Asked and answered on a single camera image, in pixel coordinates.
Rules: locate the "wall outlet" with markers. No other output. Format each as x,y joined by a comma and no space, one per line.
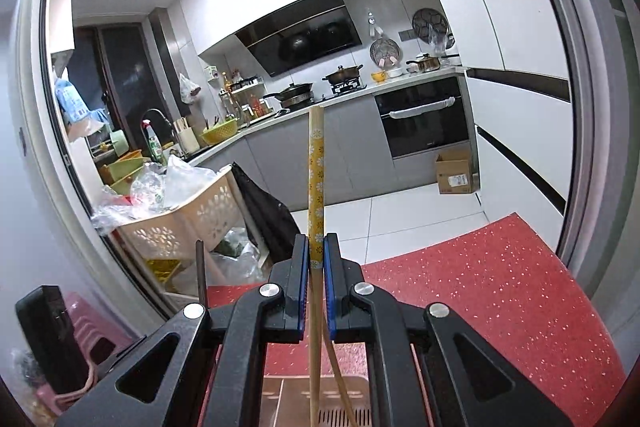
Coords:
406,35

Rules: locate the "dark window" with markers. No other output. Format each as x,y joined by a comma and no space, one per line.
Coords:
120,72

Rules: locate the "white bowl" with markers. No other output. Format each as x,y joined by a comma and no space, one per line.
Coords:
396,72

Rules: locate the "beige flower-cutout storage cart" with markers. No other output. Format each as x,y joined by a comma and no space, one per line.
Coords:
200,212

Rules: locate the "white wall-mounted container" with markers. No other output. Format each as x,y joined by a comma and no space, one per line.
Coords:
212,73

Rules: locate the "black wok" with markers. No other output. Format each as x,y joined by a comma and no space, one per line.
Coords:
292,93

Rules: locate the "spray bottle with red top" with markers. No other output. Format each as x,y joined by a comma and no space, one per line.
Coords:
152,144

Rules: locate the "green plastic basin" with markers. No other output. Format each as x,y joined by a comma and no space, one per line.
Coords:
122,169

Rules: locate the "blue packet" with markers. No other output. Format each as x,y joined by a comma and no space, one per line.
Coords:
70,102

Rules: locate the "white hanging plastic bag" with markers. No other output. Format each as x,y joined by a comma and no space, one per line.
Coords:
189,89

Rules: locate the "dark pot with lid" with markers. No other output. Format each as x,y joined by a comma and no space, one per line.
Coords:
342,74

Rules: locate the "grey kitchen counter cabinets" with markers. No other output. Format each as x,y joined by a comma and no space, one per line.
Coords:
285,157

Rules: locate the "black built-in oven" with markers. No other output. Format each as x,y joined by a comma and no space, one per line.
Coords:
425,127

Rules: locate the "black hanging bag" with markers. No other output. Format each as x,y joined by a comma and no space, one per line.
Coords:
265,217

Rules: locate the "pile of clear plastic bags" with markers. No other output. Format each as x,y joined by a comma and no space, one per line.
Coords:
175,182

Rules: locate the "plastic utensil holder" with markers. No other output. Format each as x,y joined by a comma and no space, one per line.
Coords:
290,402

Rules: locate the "black range hood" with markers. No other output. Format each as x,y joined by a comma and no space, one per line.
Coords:
305,37

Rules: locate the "white refrigerator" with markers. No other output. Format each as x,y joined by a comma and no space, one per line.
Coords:
500,32

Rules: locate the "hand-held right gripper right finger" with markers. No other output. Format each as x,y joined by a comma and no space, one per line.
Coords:
330,287

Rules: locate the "wooden chopstick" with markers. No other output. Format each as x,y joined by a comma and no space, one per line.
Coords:
342,387

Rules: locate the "yellow-green colander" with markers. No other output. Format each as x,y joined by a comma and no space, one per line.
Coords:
220,134

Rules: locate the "white rice cooker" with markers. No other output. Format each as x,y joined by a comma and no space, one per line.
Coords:
452,57

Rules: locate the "round grey steamer rack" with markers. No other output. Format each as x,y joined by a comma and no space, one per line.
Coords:
430,24

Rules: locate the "white wall hook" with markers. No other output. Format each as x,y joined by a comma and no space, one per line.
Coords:
373,21

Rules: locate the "small steel pot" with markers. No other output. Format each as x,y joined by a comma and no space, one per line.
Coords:
427,64

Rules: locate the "black stick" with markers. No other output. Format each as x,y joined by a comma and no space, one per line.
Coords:
200,272

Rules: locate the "black rectangular device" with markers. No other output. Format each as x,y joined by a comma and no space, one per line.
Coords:
47,332

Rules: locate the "pink plastic stool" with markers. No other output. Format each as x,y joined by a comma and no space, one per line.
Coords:
102,342

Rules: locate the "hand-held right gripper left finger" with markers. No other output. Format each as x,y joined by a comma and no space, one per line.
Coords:
300,287

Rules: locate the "yellow floral chopstick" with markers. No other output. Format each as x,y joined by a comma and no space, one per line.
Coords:
316,167

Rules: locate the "clear plastic bags in cart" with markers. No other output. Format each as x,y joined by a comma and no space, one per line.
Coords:
235,257

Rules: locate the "spice rack with bottles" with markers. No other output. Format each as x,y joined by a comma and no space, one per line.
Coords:
242,99

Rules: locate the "kitchen faucet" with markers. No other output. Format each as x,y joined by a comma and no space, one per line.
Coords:
155,113

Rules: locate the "cardboard box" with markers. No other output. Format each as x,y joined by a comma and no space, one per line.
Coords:
455,172

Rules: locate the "grey sliding door frame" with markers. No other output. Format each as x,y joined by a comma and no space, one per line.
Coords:
590,82
35,132

